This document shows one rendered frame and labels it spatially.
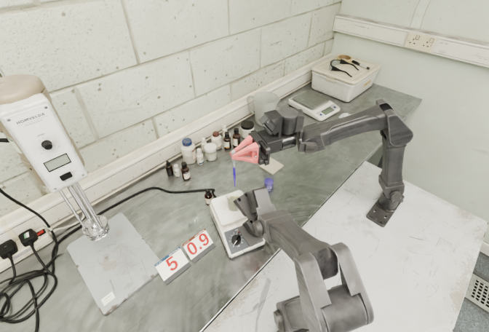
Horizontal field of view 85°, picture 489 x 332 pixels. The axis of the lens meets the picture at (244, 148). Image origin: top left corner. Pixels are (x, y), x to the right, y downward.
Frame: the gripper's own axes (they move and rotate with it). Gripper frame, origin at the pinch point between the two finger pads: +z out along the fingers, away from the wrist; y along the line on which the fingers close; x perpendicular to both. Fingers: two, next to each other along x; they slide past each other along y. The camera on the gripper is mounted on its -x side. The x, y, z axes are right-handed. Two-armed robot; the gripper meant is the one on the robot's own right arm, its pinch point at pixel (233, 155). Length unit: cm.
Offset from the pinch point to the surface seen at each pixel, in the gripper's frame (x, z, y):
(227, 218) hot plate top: 24.0, 4.5, 3.2
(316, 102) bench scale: 29, -73, -54
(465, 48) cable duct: -1, -141, -27
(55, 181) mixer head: -10.5, 41.1, 3.6
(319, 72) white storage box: 20, -86, -71
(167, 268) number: 30.5, 26.8, 8.1
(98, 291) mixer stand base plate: 31, 47, 6
